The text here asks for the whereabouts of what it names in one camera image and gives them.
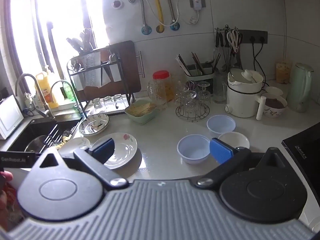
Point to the clear drinking glass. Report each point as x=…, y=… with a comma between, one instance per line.
x=96, y=105
x=118, y=101
x=108, y=102

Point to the tall clear glass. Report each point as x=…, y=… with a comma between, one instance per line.
x=180, y=88

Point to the green utensil holder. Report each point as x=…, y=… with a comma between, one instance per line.
x=200, y=79

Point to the bundle of chopsticks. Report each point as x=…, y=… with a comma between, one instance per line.
x=183, y=63

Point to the black wall power strip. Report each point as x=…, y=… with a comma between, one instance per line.
x=252, y=35

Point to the white ceramic bowl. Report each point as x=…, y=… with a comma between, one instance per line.
x=232, y=139

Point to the small white bowl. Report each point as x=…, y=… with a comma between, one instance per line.
x=273, y=90

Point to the green plastic basket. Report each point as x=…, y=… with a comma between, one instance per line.
x=140, y=120

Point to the brown wooden cutting board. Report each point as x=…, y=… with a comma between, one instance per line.
x=127, y=65

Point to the light green kettle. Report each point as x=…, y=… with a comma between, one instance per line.
x=298, y=90

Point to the black metal dish rack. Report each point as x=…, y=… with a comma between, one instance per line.
x=100, y=66

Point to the white plug adapter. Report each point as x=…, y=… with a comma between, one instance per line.
x=197, y=4

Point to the white drip tray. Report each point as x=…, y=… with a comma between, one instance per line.
x=110, y=112

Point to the white plate red flower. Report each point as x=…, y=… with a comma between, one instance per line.
x=125, y=150

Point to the white countertop appliance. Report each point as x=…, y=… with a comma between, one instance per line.
x=10, y=117

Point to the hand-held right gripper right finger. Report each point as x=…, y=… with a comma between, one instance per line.
x=220, y=151

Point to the clear patterned knife holder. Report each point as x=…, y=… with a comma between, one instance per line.
x=91, y=67

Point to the hanging kitchen utensils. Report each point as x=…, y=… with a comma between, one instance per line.
x=220, y=42

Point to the bunch of kitchen knives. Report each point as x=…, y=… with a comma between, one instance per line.
x=83, y=40

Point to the yellow packet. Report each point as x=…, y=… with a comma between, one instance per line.
x=283, y=72

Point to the cluster of glass cups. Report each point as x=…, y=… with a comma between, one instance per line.
x=190, y=98

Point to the pot lid white knob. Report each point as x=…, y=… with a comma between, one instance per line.
x=247, y=76

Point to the dried noodles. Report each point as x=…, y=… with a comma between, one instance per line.
x=141, y=108

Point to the black kitchen sink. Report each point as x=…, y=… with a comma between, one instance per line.
x=25, y=135

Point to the floral bowl with beans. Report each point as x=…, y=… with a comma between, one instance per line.
x=275, y=111

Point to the person's left hand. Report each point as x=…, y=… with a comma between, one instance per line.
x=6, y=176

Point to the large metal faucet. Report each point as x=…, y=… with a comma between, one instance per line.
x=26, y=74

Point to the orange detergent bottle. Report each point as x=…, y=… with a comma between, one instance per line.
x=45, y=90

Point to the round wall cap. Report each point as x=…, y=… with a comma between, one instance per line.
x=117, y=4

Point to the yellow pipe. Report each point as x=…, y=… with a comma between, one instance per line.
x=158, y=5

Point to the window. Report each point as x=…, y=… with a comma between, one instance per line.
x=62, y=17

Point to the leaf patterned deep plate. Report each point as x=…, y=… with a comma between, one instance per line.
x=93, y=127

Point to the black induction cooker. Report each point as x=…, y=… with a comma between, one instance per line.
x=307, y=140

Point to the small metal faucet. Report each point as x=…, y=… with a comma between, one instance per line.
x=61, y=81

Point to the red lid plastic jar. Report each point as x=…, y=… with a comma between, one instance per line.
x=161, y=75

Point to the green bottle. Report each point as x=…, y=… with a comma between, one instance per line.
x=67, y=90

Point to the yellow dishcloth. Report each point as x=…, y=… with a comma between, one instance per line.
x=63, y=140

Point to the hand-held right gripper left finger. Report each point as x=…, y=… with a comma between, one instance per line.
x=105, y=148

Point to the white electric cooking pot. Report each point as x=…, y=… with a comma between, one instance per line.
x=242, y=102

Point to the textured glass pitcher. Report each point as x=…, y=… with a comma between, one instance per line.
x=156, y=92

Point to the small white plate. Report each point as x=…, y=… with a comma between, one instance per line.
x=78, y=143

